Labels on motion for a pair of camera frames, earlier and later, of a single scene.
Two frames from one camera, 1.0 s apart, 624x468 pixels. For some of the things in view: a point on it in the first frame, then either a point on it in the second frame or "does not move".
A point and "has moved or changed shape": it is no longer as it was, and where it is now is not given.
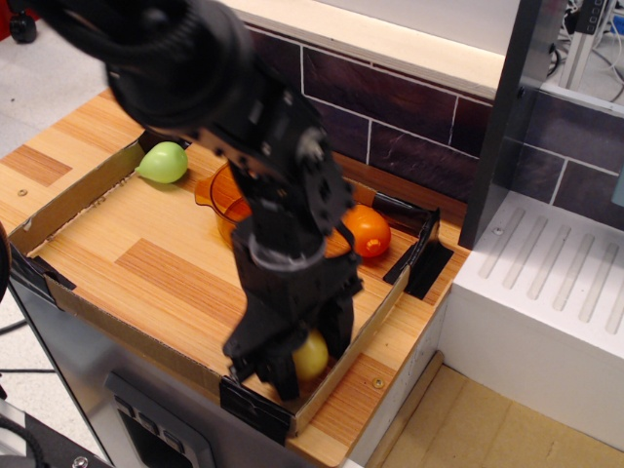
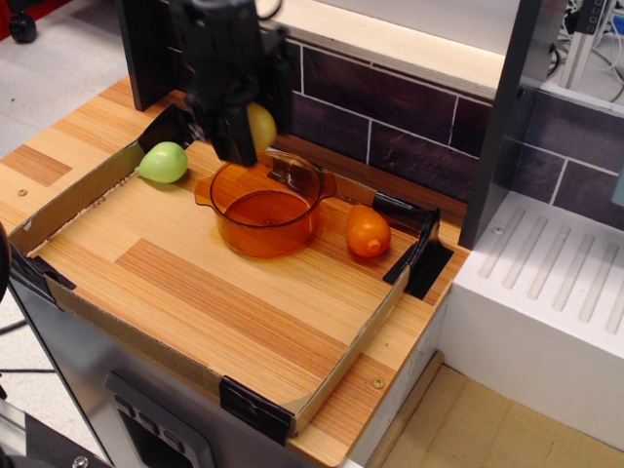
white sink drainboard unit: x=535 y=315 does not move
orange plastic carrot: x=368 y=228 does not move
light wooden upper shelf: x=377 y=42 does not move
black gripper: x=287 y=281 → x=226 y=61
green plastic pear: x=164 y=163 does not move
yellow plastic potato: x=312 y=358 has moved or changed shape
